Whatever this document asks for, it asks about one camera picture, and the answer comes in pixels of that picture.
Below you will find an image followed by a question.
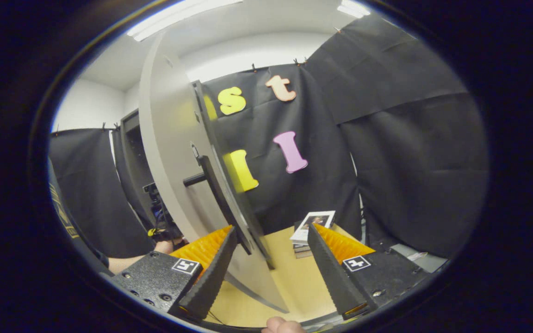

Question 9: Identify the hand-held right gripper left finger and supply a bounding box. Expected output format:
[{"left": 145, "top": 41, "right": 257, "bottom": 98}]
[{"left": 108, "top": 225, "right": 239, "bottom": 321}]

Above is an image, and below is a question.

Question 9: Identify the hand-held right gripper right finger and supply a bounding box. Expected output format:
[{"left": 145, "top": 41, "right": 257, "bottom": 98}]
[{"left": 307, "top": 224, "right": 434, "bottom": 321}]

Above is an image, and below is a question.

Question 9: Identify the grey cabinet door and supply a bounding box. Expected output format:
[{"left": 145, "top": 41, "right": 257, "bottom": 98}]
[{"left": 138, "top": 35, "right": 290, "bottom": 314}]

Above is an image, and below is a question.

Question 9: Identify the grey board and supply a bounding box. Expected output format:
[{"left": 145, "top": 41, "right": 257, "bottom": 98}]
[{"left": 389, "top": 243, "right": 448, "bottom": 273}]

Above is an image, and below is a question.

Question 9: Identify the black backdrop cloth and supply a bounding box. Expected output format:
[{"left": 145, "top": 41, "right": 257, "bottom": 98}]
[{"left": 48, "top": 16, "right": 489, "bottom": 259}]

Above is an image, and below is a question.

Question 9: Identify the black door handle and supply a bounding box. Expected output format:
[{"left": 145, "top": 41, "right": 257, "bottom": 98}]
[{"left": 182, "top": 155, "right": 254, "bottom": 256}]

